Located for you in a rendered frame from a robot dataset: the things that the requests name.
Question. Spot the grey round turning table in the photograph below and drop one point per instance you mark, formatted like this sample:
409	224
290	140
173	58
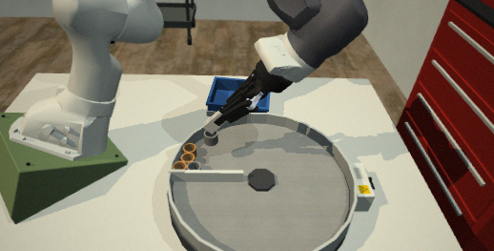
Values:
272	183

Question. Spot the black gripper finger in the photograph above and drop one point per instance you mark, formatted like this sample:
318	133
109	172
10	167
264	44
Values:
237	109
237	92

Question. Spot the grey metal bushing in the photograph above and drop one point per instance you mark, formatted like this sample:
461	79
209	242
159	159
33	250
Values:
193	165
210	139

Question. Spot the blue plastic crate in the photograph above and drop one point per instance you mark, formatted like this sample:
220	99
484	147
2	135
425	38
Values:
222	88

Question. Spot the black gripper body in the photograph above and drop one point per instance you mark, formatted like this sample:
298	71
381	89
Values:
267	82

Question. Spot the bronze bushing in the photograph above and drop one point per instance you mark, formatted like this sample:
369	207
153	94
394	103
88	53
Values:
188	156
180	165
189	147

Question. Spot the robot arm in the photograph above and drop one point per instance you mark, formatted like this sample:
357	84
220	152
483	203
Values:
75	122

